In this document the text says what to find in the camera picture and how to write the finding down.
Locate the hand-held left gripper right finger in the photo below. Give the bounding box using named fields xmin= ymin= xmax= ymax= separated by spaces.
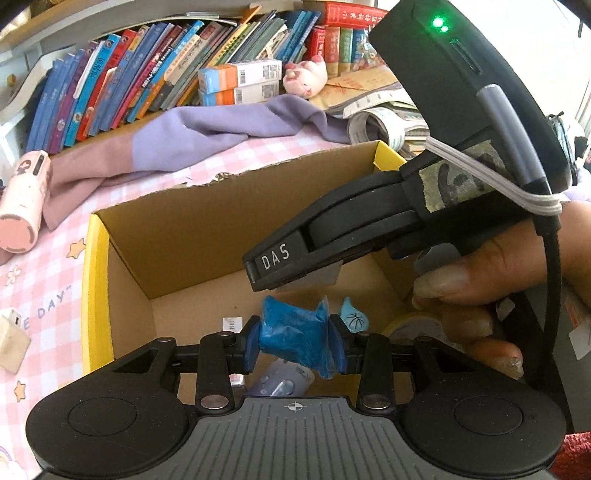
xmin=327 ymin=314 xmax=472 ymax=414

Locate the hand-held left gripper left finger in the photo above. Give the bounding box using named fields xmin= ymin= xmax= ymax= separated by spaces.
xmin=113 ymin=316 xmax=262 ymax=414

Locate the blue plastic packet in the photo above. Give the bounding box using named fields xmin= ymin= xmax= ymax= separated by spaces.
xmin=259 ymin=295 xmax=336 ymax=380

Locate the yellow tape roll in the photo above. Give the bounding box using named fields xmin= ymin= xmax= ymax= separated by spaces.
xmin=382 ymin=311 xmax=447 ymax=345

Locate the yellow cardboard box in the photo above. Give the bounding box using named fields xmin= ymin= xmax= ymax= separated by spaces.
xmin=81 ymin=141 xmax=416 ymax=398

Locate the person's right hand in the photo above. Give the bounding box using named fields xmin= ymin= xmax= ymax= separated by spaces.
xmin=411 ymin=200 xmax=591 ymax=380

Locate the stack of newspapers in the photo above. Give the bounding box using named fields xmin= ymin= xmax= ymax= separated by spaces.
xmin=344 ymin=88 xmax=420 ymax=117

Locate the colourful illustrated book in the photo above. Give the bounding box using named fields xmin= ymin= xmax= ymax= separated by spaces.
xmin=351 ymin=28 xmax=385 ymax=71

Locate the brown paper envelope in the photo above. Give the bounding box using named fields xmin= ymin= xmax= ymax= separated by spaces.
xmin=309 ymin=65 xmax=400 ymax=112

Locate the red boxed book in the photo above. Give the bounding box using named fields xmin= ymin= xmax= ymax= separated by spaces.
xmin=323 ymin=1 xmax=389 ymax=29

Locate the dark backpack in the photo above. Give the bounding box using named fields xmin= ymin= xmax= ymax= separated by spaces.
xmin=547 ymin=113 xmax=583 ymax=185

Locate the red thick book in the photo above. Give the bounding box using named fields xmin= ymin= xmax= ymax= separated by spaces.
xmin=307 ymin=27 xmax=327 ymax=77

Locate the pink pig plush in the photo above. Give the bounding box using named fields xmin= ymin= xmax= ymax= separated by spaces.
xmin=283 ymin=55 xmax=329 ymax=99

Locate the orange and white carton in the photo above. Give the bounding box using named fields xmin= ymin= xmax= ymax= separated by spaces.
xmin=199 ymin=82 xmax=281 ymax=107
xmin=198 ymin=59 xmax=283 ymax=93

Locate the purple and pink cloth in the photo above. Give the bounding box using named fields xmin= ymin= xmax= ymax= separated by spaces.
xmin=44 ymin=95 xmax=352 ymax=232

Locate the red cloth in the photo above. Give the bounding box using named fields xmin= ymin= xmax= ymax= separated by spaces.
xmin=551 ymin=431 xmax=591 ymax=480

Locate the pink cylindrical pencil case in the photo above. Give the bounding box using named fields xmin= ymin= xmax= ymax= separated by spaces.
xmin=0 ymin=150 xmax=52 ymax=254

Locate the row of colourful books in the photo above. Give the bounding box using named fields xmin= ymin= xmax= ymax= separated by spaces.
xmin=25 ymin=9 xmax=324 ymax=156

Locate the grey and black gripper cable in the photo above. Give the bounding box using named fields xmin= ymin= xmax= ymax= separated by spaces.
xmin=425 ymin=85 xmax=565 ymax=389

